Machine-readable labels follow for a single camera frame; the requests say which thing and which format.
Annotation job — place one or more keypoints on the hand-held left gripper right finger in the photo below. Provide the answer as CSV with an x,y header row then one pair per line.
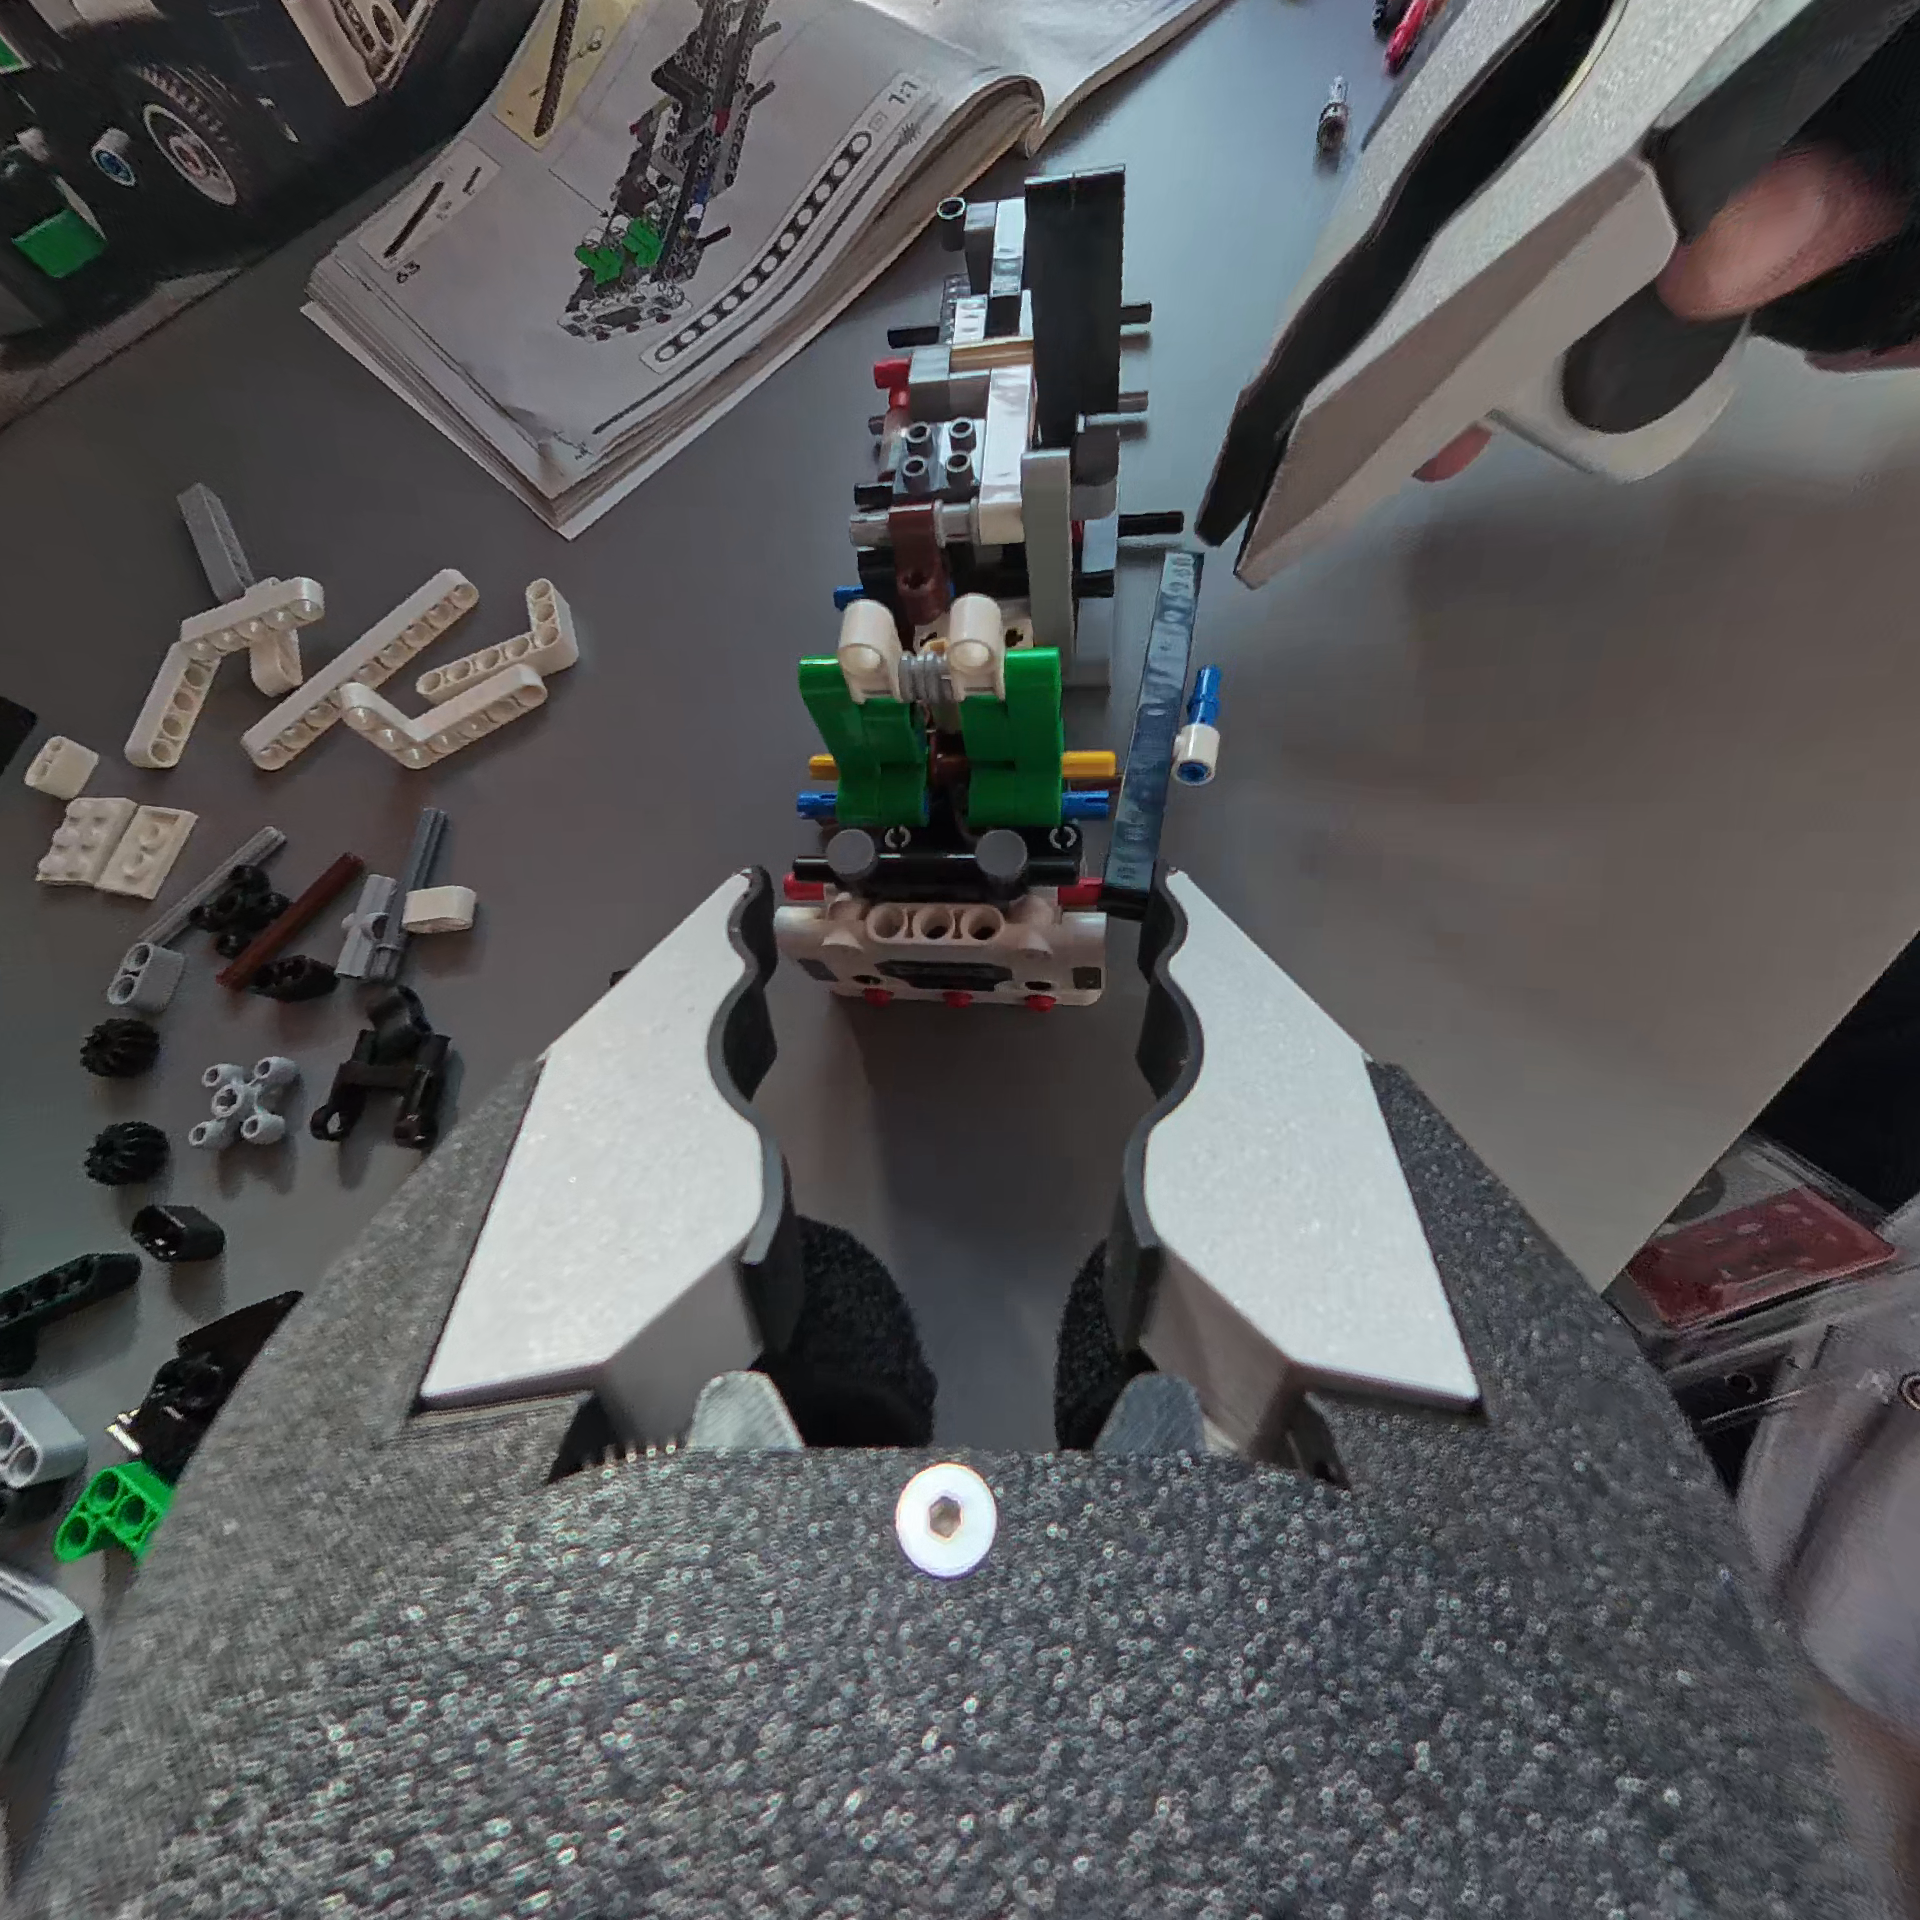
x,y
1291,1201

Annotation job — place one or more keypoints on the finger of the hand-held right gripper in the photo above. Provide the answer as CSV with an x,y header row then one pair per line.
x,y
1411,181
1471,360

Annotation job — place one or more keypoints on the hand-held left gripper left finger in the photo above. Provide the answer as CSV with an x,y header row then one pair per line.
x,y
629,1201

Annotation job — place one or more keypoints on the blue pin with white bush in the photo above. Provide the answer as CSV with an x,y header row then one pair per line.
x,y
1196,751

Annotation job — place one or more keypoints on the lego truck chassis assembly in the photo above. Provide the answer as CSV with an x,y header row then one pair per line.
x,y
855,721

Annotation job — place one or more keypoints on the scattered loose lego pieces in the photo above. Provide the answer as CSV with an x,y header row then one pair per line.
x,y
90,844

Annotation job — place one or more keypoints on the open lego instruction booklet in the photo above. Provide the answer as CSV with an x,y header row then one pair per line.
x,y
599,345

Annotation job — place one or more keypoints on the lego box with truck picture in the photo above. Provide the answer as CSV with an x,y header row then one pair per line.
x,y
196,136

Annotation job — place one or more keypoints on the person's right hand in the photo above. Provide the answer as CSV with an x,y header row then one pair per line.
x,y
1740,255

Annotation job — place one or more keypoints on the small silver metal pin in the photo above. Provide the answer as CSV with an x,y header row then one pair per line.
x,y
1331,119

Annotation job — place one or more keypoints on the small red part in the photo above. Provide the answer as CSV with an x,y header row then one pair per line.
x,y
1407,32

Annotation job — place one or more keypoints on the person's pale clothing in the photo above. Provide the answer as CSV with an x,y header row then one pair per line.
x,y
1838,1517

